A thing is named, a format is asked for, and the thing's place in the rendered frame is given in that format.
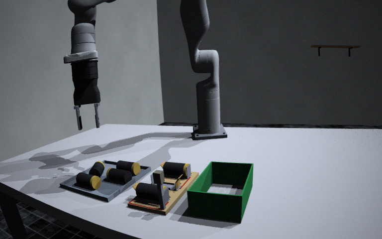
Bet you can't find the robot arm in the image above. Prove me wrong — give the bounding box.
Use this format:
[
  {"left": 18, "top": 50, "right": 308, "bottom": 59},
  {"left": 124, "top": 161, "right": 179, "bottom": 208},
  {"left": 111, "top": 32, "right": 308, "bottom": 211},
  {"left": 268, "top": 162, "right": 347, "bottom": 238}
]
[{"left": 68, "top": 0, "right": 220, "bottom": 134}]

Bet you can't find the black battery with gold end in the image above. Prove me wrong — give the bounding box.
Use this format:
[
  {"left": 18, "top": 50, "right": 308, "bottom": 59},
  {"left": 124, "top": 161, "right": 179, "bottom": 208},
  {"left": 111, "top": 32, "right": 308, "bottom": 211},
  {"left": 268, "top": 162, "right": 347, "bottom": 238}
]
[
  {"left": 136, "top": 182, "right": 159, "bottom": 201},
  {"left": 76, "top": 172, "right": 101, "bottom": 189},
  {"left": 89, "top": 161, "right": 105, "bottom": 178},
  {"left": 106, "top": 168, "right": 132, "bottom": 184},
  {"left": 163, "top": 162, "right": 189, "bottom": 177},
  {"left": 116, "top": 160, "right": 140, "bottom": 175}
]

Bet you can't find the green open-top box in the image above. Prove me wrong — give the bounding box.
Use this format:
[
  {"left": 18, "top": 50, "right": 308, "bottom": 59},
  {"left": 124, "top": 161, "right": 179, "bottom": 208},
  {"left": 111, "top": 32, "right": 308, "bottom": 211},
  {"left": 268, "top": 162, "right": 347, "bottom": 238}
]
[{"left": 187, "top": 161, "right": 254, "bottom": 224}]

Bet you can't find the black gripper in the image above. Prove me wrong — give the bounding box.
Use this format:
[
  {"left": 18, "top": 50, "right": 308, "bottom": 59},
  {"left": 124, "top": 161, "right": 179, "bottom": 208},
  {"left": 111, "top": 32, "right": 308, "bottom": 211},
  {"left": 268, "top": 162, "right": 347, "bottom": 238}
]
[{"left": 64, "top": 42, "right": 100, "bottom": 130}]

